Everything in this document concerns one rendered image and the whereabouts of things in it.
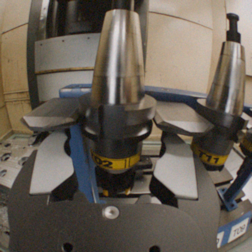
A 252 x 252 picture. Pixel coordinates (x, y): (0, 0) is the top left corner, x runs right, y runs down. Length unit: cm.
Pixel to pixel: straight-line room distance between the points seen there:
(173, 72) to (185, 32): 37
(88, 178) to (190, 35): 118
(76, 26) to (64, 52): 16
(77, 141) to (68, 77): 54
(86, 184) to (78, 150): 7
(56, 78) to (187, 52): 97
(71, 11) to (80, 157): 82
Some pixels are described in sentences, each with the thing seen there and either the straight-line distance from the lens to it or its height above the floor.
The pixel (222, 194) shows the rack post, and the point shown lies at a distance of 53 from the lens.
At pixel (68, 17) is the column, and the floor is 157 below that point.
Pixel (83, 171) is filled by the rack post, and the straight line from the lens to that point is 21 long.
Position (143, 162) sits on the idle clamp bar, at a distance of 44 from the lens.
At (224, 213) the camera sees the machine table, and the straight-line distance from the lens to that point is 50.
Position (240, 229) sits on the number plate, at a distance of 46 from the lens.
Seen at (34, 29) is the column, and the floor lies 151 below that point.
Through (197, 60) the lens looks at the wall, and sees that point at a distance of 122.
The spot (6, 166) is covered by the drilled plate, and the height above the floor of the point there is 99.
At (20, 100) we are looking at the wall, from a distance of 144.
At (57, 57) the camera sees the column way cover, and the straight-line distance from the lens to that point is 71.
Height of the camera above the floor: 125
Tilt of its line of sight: 26 degrees down
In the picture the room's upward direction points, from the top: 3 degrees clockwise
